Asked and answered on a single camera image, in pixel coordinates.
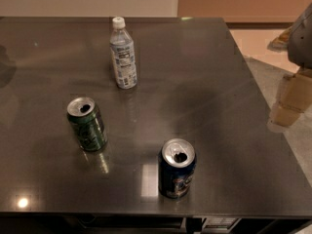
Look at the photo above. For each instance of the blue pepsi can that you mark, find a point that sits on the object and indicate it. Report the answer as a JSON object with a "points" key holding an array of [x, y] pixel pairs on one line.
{"points": [[176, 166]]}

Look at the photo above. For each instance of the drawer unit under table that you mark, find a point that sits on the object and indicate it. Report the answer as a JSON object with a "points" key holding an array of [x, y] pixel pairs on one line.
{"points": [[191, 224]]}

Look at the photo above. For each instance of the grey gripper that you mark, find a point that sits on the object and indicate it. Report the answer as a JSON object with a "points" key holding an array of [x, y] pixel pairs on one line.
{"points": [[302, 44]]}

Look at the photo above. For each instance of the clear plastic water bottle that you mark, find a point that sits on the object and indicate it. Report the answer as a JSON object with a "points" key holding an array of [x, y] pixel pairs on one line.
{"points": [[123, 55]]}

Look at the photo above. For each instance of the green soda can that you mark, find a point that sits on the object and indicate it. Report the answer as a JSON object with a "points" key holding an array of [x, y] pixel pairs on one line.
{"points": [[84, 117]]}

